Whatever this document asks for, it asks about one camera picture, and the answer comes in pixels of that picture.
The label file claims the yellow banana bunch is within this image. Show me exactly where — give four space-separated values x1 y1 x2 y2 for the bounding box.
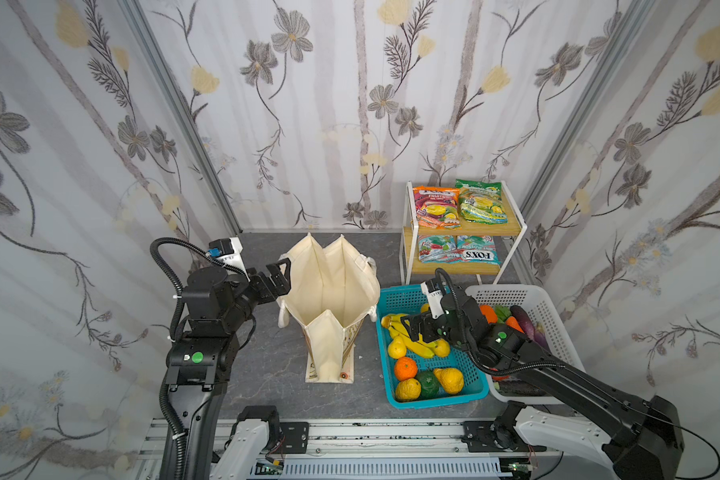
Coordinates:
381 314 451 359

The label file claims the orange fruit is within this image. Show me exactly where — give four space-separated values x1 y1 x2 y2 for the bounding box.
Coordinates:
393 356 418 382

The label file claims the cream floral grocery tote bag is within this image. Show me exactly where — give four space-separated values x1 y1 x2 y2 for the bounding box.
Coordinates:
277 234 381 384

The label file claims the orange red snack bag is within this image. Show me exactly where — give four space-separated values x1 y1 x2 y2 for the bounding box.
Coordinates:
413 186 461 229

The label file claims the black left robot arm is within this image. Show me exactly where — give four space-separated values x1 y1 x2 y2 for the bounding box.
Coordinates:
149 237 291 479

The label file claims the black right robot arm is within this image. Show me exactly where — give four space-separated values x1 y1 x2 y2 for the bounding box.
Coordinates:
402 268 685 479

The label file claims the teal Fox's candy bag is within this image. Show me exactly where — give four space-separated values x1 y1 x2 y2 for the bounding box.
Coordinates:
456 235 501 265

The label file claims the green snack bag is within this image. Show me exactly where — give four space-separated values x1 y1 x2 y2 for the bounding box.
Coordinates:
455 179 508 225

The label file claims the yellow lemon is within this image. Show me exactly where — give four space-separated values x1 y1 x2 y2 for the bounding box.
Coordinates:
387 338 407 360
395 378 422 402

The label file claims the teal plastic basket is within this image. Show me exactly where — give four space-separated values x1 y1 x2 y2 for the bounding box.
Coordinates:
376 285 489 409

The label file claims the bumpy yellow citron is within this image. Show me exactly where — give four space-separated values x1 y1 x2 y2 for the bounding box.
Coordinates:
433 368 465 395

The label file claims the orange carrot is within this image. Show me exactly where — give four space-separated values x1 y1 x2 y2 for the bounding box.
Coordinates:
479 305 498 324

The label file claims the green round fruit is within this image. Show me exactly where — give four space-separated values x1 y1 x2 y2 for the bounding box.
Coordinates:
415 371 441 399

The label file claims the yellow lemon front left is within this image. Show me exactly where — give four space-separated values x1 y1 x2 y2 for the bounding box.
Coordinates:
395 378 422 402

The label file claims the white metal wooden shelf rack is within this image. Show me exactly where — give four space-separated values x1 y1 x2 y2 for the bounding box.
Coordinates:
399 181 528 285

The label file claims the green pepper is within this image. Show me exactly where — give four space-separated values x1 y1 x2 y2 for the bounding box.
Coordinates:
493 304 512 323

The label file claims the purple eggplant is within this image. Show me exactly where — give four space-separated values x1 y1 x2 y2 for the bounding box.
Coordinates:
509 305 551 352

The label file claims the white plastic basket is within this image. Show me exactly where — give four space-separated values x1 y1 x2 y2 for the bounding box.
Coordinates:
466 284 584 406

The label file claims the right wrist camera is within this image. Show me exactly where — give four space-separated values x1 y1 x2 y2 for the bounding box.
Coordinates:
421 280 444 319

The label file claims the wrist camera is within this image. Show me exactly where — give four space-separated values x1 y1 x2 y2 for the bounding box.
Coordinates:
207 237 245 271
421 280 444 319

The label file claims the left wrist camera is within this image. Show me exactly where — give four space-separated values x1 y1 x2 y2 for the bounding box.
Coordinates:
207 237 245 271

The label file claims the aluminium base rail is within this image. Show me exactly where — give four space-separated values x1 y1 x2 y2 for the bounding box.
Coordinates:
137 416 577 480

